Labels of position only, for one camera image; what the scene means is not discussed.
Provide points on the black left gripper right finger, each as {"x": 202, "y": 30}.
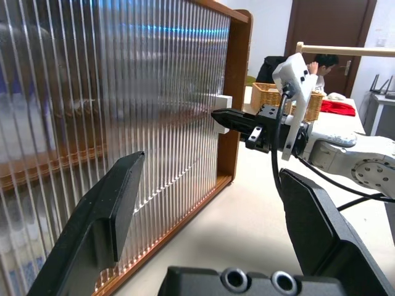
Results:
{"x": 321, "y": 234}

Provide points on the brown wooden cabinet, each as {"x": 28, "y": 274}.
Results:
{"x": 240, "y": 92}

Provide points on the woven wicker basket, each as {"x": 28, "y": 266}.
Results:
{"x": 265, "y": 95}

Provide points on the black router with antennas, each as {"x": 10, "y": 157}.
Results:
{"x": 382, "y": 86}

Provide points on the white wall switch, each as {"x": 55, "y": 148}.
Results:
{"x": 381, "y": 42}

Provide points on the red cloth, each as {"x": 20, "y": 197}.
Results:
{"x": 338, "y": 108}

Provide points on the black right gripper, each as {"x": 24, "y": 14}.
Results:
{"x": 268, "y": 132}

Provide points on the white side table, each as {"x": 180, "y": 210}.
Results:
{"x": 382, "y": 111}

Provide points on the dark brown room door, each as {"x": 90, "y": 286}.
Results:
{"x": 333, "y": 24}

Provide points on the black chair with jacket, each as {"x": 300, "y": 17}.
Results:
{"x": 268, "y": 69}

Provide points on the light wooden rod rack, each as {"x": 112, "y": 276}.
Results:
{"x": 355, "y": 50}

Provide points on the seated person with black hair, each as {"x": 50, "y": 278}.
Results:
{"x": 324, "y": 66}

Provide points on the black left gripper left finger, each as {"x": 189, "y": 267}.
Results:
{"x": 102, "y": 216}

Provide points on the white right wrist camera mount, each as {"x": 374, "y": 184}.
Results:
{"x": 294, "y": 74}

